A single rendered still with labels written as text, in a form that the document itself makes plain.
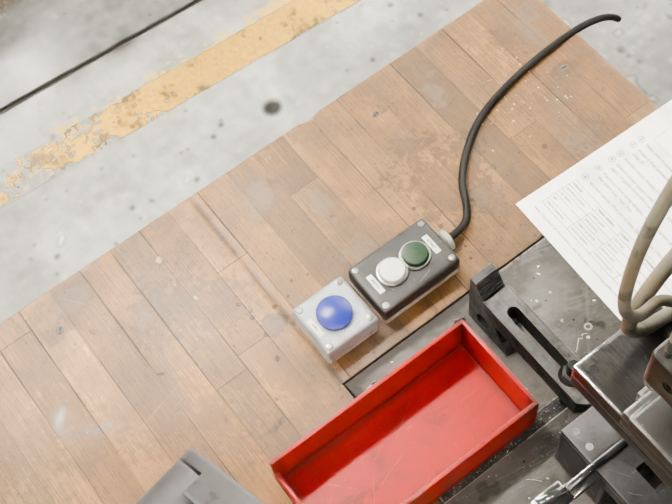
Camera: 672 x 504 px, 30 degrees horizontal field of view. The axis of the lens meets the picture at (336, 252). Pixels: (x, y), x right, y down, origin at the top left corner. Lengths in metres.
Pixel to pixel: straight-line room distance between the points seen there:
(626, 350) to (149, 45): 1.82
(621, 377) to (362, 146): 0.52
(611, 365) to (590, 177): 0.41
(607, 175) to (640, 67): 1.22
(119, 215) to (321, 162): 1.12
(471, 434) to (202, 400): 0.29
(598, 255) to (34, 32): 1.72
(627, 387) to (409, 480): 0.30
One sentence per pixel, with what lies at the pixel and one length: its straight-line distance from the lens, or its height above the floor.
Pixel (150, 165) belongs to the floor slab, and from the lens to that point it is 2.59.
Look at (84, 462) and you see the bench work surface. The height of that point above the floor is 0.90.
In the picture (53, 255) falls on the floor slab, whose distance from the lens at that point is 2.54.
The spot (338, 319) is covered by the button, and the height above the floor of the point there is 0.94.
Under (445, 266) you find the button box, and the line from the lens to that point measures 1.37.
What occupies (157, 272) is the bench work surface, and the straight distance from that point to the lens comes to 1.44.
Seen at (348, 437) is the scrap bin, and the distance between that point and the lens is 1.33.
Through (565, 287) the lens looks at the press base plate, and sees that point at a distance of 1.40.
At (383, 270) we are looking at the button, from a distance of 1.36.
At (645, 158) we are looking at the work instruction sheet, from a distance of 1.49.
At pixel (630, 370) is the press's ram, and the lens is 1.11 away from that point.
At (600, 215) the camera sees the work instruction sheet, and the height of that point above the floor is 0.90.
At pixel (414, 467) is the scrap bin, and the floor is 0.90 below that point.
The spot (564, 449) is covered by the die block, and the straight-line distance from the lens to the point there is 1.28.
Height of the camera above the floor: 2.16
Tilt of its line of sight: 62 degrees down
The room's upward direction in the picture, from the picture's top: 9 degrees counter-clockwise
